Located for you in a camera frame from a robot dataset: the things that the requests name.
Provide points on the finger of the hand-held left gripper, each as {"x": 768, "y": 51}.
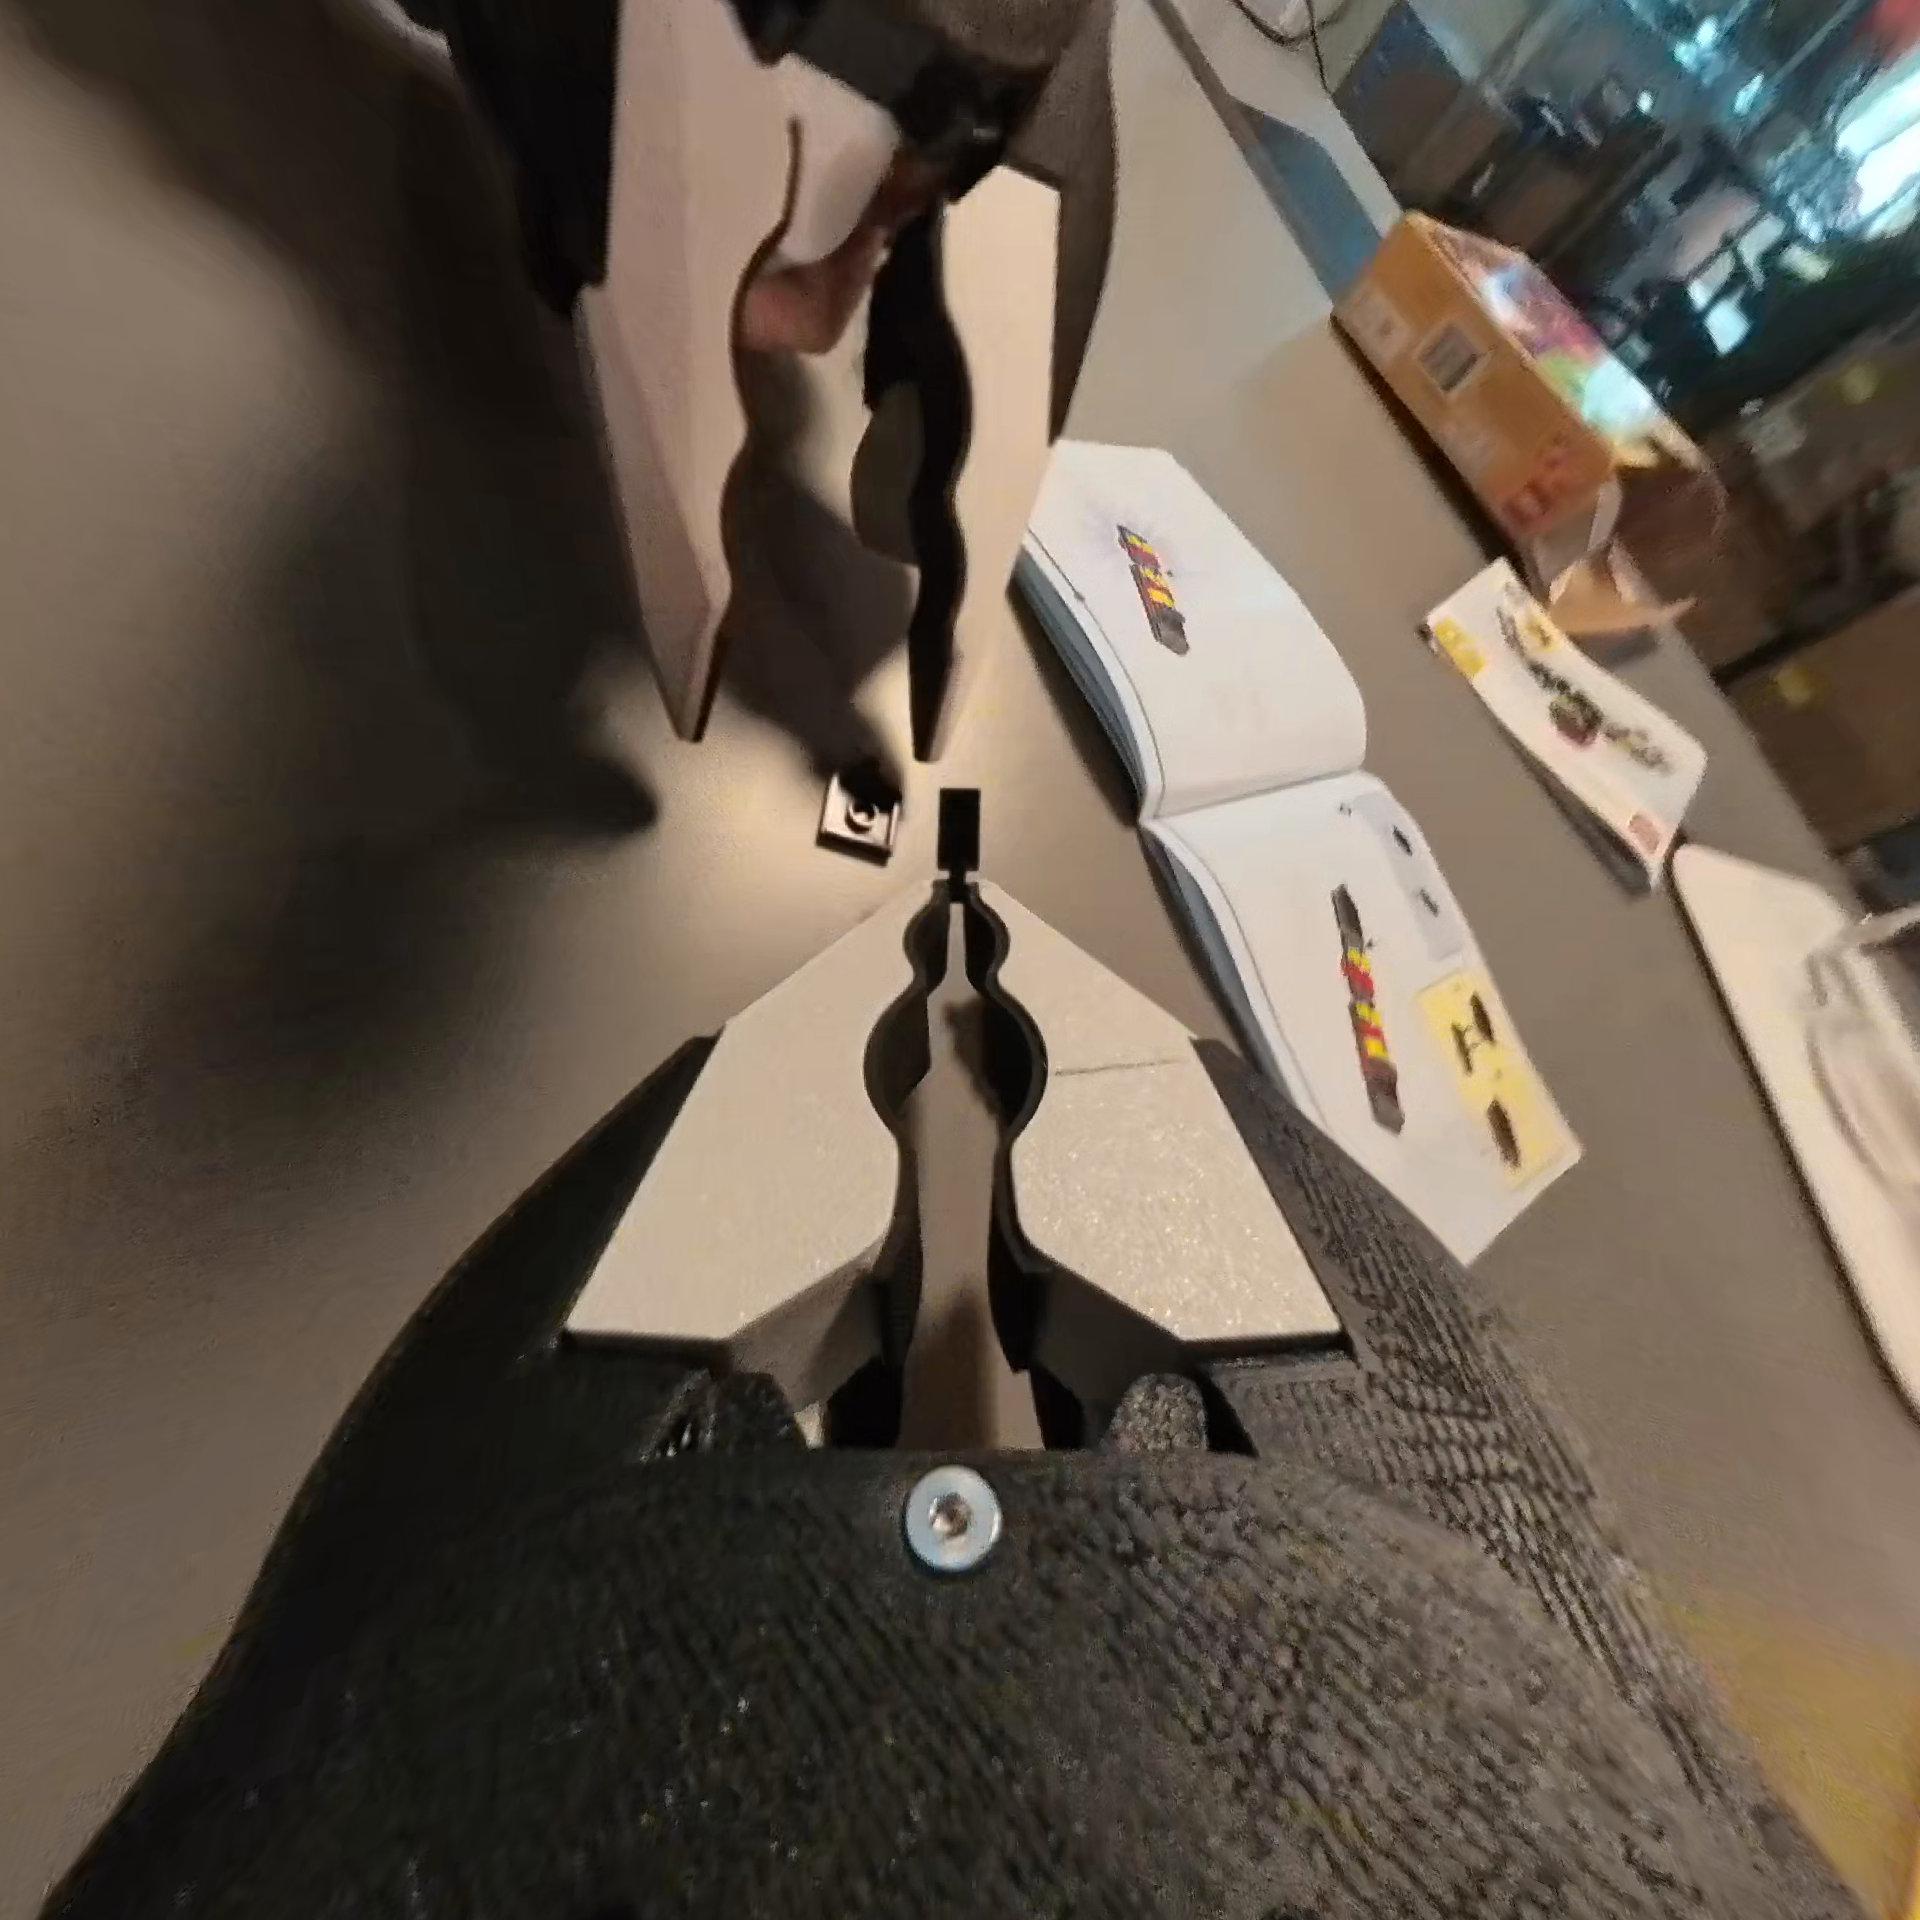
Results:
{"x": 925, "y": 450}
{"x": 661, "y": 374}

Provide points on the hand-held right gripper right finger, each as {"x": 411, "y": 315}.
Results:
{"x": 1170, "y": 1184}

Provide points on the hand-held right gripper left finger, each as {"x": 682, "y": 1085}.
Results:
{"x": 749, "y": 1184}

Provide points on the black lego plate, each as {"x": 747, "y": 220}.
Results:
{"x": 858, "y": 814}

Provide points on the small black lego piece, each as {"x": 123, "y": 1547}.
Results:
{"x": 958, "y": 832}

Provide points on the open lego instruction booklet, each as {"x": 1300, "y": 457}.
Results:
{"x": 1244, "y": 720}

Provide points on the orange lego box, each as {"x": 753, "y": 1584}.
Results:
{"x": 1470, "y": 360}

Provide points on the folded lego leaflet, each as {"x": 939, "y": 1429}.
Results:
{"x": 1574, "y": 720}

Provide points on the person's left hand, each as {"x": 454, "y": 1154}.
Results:
{"x": 809, "y": 300}

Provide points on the white tray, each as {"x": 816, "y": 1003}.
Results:
{"x": 1785, "y": 1050}

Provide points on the clear plastic bag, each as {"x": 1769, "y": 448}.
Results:
{"x": 1868, "y": 1050}

